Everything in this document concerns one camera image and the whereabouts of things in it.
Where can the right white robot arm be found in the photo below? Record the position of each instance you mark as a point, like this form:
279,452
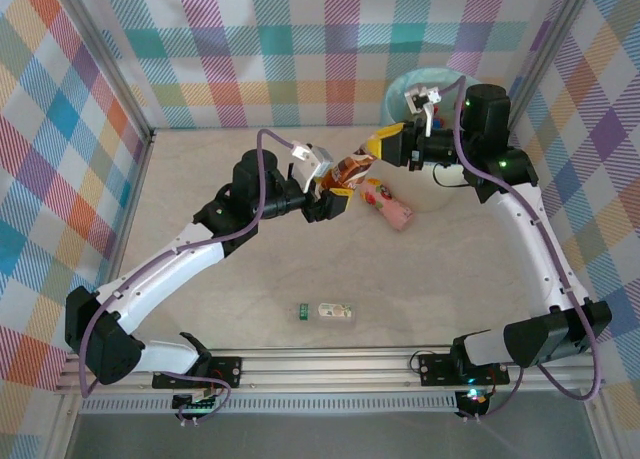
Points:
530,249

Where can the brown chocolate drink bottle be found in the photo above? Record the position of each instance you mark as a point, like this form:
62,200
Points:
350,171

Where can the light green bin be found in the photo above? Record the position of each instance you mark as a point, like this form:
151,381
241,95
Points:
400,91

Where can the aluminium frame post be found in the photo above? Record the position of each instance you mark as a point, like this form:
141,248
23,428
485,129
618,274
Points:
543,54
104,54

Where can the wide aluminium base rail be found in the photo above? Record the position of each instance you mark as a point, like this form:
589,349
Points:
325,369

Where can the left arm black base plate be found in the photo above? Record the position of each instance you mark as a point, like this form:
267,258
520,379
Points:
230,366

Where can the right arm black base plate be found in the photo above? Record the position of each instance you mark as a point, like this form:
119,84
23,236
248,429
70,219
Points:
435,369

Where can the aluminium frame leg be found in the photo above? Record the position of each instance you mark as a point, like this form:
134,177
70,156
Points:
62,429
600,429

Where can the pink juice bottle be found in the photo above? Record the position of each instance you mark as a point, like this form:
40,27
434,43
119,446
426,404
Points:
390,206

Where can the clear green-label bottle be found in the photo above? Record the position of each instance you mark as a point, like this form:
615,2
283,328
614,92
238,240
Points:
327,312

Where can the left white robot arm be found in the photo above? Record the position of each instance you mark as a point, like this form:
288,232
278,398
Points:
170,269

